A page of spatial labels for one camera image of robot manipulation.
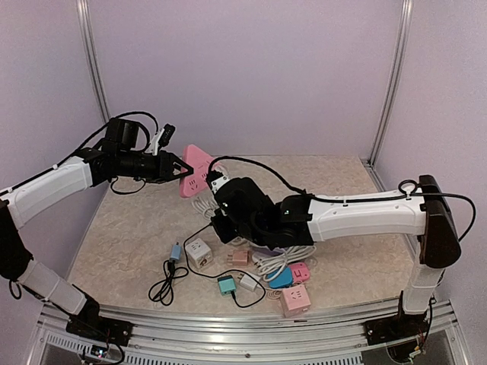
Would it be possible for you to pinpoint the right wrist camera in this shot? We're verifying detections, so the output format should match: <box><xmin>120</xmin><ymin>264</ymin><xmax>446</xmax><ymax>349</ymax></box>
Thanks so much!
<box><xmin>206</xmin><ymin>170</ymin><xmax>230</xmax><ymax>195</ymax></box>

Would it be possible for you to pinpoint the blue plug adapter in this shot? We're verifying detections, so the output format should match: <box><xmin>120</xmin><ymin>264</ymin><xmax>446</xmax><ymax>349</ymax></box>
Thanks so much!
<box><xmin>268</xmin><ymin>267</ymin><xmax>293</xmax><ymax>289</ymax></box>

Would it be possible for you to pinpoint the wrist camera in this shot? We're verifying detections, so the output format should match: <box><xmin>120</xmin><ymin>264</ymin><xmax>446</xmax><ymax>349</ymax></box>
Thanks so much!
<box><xmin>147</xmin><ymin>124</ymin><xmax>176</xmax><ymax>156</ymax></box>
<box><xmin>206</xmin><ymin>170</ymin><xmax>230</xmax><ymax>195</ymax></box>

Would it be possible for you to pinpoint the white usb charger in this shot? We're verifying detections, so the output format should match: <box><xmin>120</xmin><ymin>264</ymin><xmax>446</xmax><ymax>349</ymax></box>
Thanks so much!
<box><xmin>238</xmin><ymin>274</ymin><xmax>261</xmax><ymax>292</ymax></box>

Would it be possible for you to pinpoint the light blue charger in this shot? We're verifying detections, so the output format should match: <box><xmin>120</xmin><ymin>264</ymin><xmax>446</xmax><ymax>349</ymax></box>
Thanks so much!
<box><xmin>169</xmin><ymin>243</ymin><xmax>182</xmax><ymax>262</ymax></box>

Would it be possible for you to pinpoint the left aluminium frame post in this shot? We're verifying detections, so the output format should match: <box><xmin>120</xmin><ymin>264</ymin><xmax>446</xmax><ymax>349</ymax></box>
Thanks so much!
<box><xmin>75</xmin><ymin>0</ymin><xmax>111</xmax><ymax>124</ymax></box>

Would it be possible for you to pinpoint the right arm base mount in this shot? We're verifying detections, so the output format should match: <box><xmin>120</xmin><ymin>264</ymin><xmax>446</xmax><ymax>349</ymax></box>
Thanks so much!
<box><xmin>363</xmin><ymin>291</ymin><xmax>430</xmax><ymax>345</ymax></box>

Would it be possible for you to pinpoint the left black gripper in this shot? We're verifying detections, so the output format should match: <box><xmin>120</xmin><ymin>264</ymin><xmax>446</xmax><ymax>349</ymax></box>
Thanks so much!
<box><xmin>117</xmin><ymin>148</ymin><xmax>193</xmax><ymax>183</ymax></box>

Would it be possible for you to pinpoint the pink cube socket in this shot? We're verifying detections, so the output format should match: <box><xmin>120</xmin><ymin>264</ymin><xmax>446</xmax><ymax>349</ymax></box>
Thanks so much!
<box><xmin>280</xmin><ymin>284</ymin><xmax>311</xmax><ymax>318</ymax></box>

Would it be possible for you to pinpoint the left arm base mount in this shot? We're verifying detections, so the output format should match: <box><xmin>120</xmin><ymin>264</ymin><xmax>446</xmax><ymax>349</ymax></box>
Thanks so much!
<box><xmin>66</xmin><ymin>293</ymin><xmax>134</xmax><ymax>347</ymax></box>

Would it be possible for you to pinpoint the black usb cable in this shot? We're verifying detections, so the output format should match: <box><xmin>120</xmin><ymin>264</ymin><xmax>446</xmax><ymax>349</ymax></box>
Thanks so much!
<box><xmin>182</xmin><ymin>223</ymin><xmax>267</xmax><ymax>309</ymax></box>
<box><xmin>148</xmin><ymin>258</ymin><xmax>190</xmax><ymax>305</ymax></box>

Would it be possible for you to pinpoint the pink charger plug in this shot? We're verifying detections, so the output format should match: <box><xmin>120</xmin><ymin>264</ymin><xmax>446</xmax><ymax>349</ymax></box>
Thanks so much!
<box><xmin>227</xmin><ymin>250</ymin><xmax>249</xmax><ymax>266</ymax></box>

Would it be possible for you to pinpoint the white cube socket adapter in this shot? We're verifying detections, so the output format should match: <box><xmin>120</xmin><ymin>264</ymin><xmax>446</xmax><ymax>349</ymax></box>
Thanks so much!
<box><xmin>185</xmin><ymin>239</ymin><xmax>213</xmax><ymax>269</ymax></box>

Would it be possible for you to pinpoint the purple power strip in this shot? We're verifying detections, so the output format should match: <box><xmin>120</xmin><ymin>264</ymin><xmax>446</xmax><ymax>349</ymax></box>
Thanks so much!
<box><xmin>253</xmin><ymin>247</ymin><xmax>283</xmax><ymax>256</ymax></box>

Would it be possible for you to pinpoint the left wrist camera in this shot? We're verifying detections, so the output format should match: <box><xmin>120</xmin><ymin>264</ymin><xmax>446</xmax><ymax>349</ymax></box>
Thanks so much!
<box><xmin>147</xmin><ymin>124</ymin><xmax>176</xmax><ymax>156</ymax></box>

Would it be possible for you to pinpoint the white power cord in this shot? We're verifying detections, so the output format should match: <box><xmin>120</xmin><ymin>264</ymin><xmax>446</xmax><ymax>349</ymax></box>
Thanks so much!
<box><xmin>247</xmin><ymin>243</ymin><xmax>317</xmax><ymax>282</ymax></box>
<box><xmin>192</xmin><ymin>195</ymin><xmax>221</xmax><ymax>221</ymax></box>

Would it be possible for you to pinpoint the pink triangular socket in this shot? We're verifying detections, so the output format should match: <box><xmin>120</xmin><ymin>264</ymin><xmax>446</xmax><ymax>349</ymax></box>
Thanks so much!
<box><xmin>180</xmin><ymin>144</ymin><xmax>214</xmax><ymax>198</ymax></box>

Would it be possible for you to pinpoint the aluminium frame post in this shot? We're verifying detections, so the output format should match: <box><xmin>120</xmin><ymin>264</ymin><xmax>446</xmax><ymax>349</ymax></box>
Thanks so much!
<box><xmin>75</xmin><ymin>0</ymin><xmax>111</xmax><ymax>124</ymax></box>
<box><xmin>367</xmin><ymin>0</ymin><xmax>414</xmax><ymax>170</ymax></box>

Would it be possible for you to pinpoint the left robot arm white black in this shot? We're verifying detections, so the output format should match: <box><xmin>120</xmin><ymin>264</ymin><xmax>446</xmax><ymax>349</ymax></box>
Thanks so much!
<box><xmin>1</xmin><ymin>112</ymin><xmax>194</xmax><ymax>338</ymax></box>

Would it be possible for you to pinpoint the teal usb charger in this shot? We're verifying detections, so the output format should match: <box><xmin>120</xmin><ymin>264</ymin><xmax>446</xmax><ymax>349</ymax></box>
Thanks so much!
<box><xmin>217</xmin><ymin>275</ymin><xmax>237</xmax><ymax>296</ymax></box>

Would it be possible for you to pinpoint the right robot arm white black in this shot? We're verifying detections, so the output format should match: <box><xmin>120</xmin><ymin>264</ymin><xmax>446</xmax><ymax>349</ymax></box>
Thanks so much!
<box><xmin>206</xmin><ymin>158</ymin><xmax>473</xmax><ymax>338</ymax></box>

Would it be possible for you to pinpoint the right aluminium frame post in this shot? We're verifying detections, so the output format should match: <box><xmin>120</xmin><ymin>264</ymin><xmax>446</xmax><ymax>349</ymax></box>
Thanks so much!
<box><xmin>367</xmin><ymin>0</ymin><xmax>414</xmax><ymax>170</ymax></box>

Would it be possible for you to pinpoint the front aluminium rail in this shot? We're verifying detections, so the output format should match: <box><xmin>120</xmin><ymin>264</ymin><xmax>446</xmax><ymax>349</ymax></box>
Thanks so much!
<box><xmin>27</xmin><ymin>300</ymin><xmax>472</xmax><ymax>364</ymax></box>

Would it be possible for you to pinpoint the pink socket adapter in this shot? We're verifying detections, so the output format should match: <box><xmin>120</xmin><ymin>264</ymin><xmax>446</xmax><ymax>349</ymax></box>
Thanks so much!
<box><xmin>288</xmin><ymin>262</ymin><xmax>310</xmax><ymax>284</ymax></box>

